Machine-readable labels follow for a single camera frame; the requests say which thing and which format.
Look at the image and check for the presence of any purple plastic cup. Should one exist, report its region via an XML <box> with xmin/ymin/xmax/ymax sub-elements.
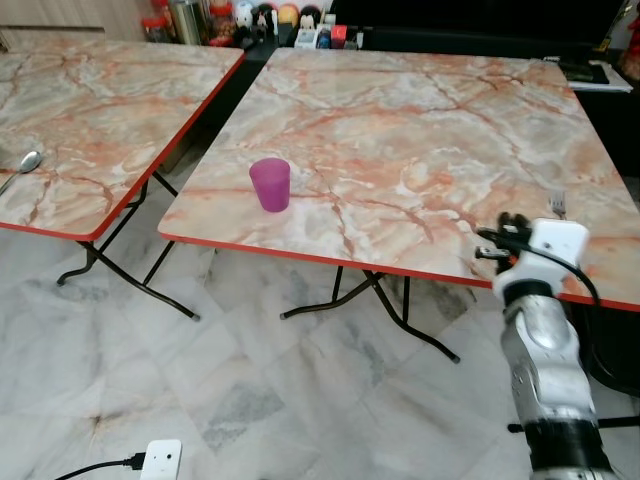
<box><xmin>249</xmin><ymin>157</ymin><xmax>292</xmax><ymax>213</ymax></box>

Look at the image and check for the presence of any black mouse figurine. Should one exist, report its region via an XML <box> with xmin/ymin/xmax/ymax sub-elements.
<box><xmin>254</xmin><ymin>3</ymin><xmax>277</xmax><ymax>43</ymax></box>

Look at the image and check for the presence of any red snack jar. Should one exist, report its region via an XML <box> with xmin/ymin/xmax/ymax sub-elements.
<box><xmin>207</xmin><ymin>3</ymin><xmax>237</xmax><ymax>48</ymax></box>

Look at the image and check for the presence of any steel tumbler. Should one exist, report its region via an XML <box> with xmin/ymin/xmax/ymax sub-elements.
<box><xmin>170</xmin><ymin>0</ymin><xmax>207</xmax><ymax>45</ymax></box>

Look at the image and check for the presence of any red lid plastic jar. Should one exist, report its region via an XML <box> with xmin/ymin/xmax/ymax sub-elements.
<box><xmin>140</xmin><ymin>10</ymin><xmax>176</xmax><ymax>43</ymax></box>

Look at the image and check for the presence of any steel spoon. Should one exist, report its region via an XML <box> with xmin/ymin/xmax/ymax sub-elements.
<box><xmin>0</xmin><ymin>150</ymin><xmax>44</xmax><ymax>197</ymax></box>

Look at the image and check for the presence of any light wooden cabinet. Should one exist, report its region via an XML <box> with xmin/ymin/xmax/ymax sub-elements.
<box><xmin>0</xmin><ymin>0</ymin><xmax>146</xmax><ymax>51</ymax></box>

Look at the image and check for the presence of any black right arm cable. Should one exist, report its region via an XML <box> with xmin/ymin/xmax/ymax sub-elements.
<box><xmin>476</xmin><ymin>226</ymin><xmax>603</xmax><ymax>311</ymax></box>

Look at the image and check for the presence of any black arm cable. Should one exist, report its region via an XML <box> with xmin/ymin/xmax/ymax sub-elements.
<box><xmin>53</xmin><ymin>452</ymin><xmax>147</xmax><ymax>480</ymax></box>
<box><xmin>476</xmin><ymin>226</ymin><xmax>603</xmax><ymax>311</ymax></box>

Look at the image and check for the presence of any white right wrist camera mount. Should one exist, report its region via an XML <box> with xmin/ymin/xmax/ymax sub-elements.
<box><xmin>505</xmin><ymin>218</ymin><xmax>591</xmax><ymax>297</ymax></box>

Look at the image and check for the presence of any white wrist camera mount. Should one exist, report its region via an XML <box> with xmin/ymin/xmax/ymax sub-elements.
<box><xmin>139</xmin><ymin>439</ymin><xmax>184</xmax><ymax>480</ymax></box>
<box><xmin>505</xmin><ymin>218</ymin><xmax>591</xmax><ymax>297</ymax></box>

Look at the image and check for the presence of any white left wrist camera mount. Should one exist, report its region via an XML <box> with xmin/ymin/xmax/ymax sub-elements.
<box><xmin>139</xmin><ymin>439</ymin><xmax>184</xmax><ymax>480</ymax></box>

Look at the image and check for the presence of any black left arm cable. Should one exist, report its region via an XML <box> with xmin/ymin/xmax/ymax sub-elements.
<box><xmin>53</xmin><ymin>452</ymin><xmax>147</xmax><ymax>480</ymax></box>

